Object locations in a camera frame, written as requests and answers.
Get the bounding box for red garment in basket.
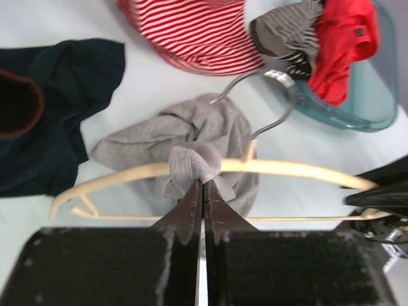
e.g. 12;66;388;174
309;1;379;106

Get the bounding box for grey tank top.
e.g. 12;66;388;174
91;94;259;216

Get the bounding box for navy blue tank top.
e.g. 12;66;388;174
1;38;126;198

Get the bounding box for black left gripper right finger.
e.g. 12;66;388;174
203;182;397;306

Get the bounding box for teal translucent plastic basket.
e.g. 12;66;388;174
296;1;399;133

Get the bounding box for black white striped garment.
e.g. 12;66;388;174
249;1;324;81

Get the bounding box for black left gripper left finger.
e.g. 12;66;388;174
1;181;203;305

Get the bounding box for red white striped tank top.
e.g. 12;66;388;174
117;0;264;76

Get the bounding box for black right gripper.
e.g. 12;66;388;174
344;156;407;271

